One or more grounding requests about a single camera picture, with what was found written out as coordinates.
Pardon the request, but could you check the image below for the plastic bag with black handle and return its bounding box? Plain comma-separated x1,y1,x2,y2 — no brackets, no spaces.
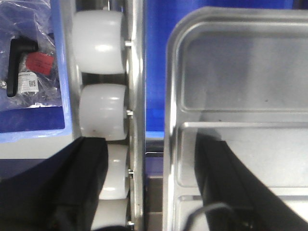
0,0,62,111

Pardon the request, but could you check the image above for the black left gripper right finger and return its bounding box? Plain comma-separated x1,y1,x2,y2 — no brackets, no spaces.
194,133,308,231

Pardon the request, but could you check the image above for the small ribbed silver tray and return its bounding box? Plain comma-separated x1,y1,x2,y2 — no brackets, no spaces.
162,7,308,231

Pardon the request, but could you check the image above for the left white roller track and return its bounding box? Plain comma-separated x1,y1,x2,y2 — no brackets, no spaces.
54,0,145,231

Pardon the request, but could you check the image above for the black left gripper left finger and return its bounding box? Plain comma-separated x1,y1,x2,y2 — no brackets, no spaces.
0,137,108,231

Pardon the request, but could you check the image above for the blue bin lower left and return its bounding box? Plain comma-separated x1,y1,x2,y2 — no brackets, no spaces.
0,0,71,143

